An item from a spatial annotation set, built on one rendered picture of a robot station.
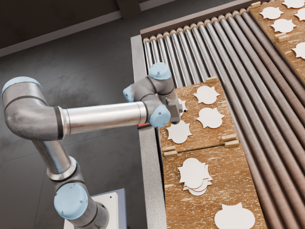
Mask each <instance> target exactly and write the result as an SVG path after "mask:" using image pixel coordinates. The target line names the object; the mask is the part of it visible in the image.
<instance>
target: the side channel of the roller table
mask: <svg viewBox="0 0 305 229"><path fill-rule="evenodd" d="M263 1H265V2H268V0H236V1H233V2H230V3H227V4H224V5H220V6H217V7H214V8H211V9H207V10H204V11H201V12H198V13H194V14H191V15H188V16H184V17H182V18H178V19H175V20H171V21H168V22H165V23H162V24H159V25H155V26H152V27H149V28H146V29H143V30H140V35H141V38H142V40H143V39H144V38H145V37H148V38H149V40H150V36H151V35H154V36H155V37H157V34H158V33H161V34H162V36H163V33H164V31H168V32H169V34H170V30H171V29H174V30H175V31H177V28H178V27H181V28H182V29H183V27H184V25H188V26H189V27H190V24H191V23H195V24H196V25H197V22H198V21H202V22H203V21H204V20H205V19H209V20H211V17H216V18H217V17H218V15H223V16H224V15H225V13H226V12H229V13H230V14H231V13H232V11H234V10H237V11H239V9H240V8H244V9H246V7H247V6H251V4H253V3H256V2H260V3H261V2H263ZM203 23H204V22H203Z"/></svg>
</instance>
